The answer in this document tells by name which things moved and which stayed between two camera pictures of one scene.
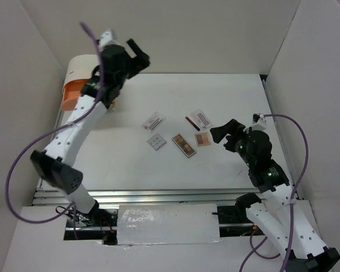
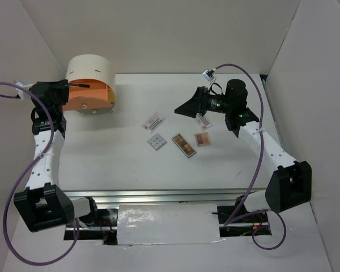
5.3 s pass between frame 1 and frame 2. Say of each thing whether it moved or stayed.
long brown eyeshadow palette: stayed
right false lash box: stayed
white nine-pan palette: stayed
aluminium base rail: stayed
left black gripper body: moved
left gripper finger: moved
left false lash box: stayed
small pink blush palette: stayed
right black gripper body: moved
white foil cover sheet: stayed
